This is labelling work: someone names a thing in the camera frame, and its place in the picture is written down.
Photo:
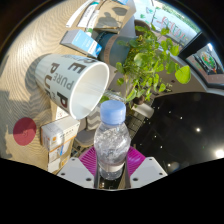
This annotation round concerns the white printed paper mug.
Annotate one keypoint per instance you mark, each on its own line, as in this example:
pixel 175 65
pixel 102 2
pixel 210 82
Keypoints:
pixel 66 78

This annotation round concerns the green potted plant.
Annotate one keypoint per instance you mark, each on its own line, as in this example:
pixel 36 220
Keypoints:
pixel 146 63

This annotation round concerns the round wreath window decoration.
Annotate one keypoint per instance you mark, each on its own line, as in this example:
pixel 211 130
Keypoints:
pixel 209 61

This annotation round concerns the christmas tree window decoration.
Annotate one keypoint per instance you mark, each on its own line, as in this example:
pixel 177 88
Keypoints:
pixel 171 25

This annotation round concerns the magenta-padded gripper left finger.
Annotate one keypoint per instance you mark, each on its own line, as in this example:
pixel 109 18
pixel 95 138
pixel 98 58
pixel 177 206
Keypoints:
pixel 75 171

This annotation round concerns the group of ceiling lights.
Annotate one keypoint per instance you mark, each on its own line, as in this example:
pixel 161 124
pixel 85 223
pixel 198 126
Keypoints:
pixel 198 129

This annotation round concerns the white orange cardboard box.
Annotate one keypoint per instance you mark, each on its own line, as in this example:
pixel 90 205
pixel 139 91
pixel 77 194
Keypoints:
pixel 58 133

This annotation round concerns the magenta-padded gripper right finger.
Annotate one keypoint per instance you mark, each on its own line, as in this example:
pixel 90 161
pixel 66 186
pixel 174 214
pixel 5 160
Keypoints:
pixel 148 171

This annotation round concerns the white tube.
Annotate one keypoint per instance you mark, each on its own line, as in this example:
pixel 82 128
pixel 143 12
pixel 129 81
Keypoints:
pixel 78 13

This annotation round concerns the flat round red coaster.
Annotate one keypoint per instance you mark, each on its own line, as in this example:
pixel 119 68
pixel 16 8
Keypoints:
pixel 24 131

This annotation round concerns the small blue white carton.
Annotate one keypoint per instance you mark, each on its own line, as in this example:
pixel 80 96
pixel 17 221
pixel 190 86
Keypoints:
pixel 81 41

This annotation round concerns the clear blue-capped water bottle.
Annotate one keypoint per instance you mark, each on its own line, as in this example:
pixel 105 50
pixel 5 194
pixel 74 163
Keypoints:
pixel 111 143

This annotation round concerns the white printed leaflet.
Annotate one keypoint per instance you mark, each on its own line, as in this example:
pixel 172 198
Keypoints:
pixel 59 111

